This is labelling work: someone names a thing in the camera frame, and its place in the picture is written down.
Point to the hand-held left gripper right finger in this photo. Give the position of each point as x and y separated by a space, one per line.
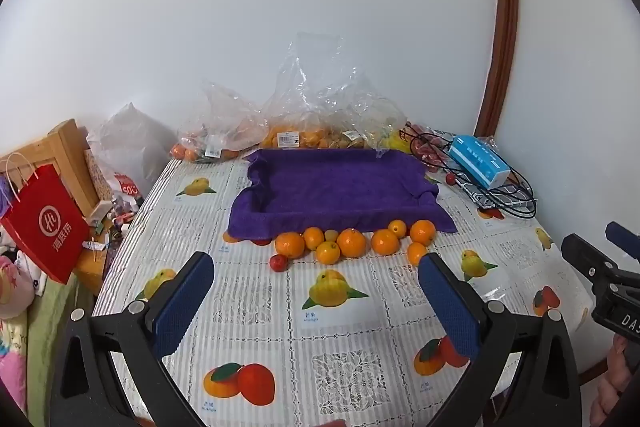
450 307

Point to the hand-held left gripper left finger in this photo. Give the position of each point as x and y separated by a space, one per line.
182 307

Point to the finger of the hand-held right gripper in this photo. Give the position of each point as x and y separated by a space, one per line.
625 239
587 257

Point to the small orange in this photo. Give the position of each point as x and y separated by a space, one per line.
397 227

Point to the small red apple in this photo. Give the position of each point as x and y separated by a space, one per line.
278 263

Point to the large orange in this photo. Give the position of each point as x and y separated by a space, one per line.
351 243
289 244

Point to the purple towel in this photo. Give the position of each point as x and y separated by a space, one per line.
330 192

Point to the person's right hand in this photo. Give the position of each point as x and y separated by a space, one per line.
617 372

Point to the fruit print tablecloth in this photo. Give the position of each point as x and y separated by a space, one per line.
260 307

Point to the checkered pouch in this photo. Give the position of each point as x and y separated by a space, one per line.
502 196

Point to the small white box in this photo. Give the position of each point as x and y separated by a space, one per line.
101 209

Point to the small red fruit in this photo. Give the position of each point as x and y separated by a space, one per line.
450 179

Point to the red print plastic bag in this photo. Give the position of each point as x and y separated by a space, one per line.
127 189

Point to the green bed sheet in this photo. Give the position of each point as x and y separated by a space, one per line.
55 332

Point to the small yellow-green fruit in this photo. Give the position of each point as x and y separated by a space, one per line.
331 234

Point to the blue tissue box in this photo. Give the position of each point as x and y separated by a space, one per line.
477 162

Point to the bag of small red fruit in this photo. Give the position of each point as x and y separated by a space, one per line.
430 152

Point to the red paper bag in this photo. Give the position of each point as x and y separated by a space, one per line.
42 227

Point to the pink plush toy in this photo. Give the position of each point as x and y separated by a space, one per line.
12 287

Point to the white plastic bag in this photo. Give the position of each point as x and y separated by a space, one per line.
132 142

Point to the bag of yellow fruit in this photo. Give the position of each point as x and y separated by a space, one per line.
396 141

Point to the pink printed blanket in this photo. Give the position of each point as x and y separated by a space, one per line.
11 357

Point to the clear bag of tangerines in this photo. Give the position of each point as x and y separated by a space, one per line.
220 127

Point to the wooden headboard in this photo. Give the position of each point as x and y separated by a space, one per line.
70 157

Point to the large clear bag of oranges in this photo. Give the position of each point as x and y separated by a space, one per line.
320 107

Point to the brown wooden door frame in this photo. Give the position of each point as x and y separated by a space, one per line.
500 32

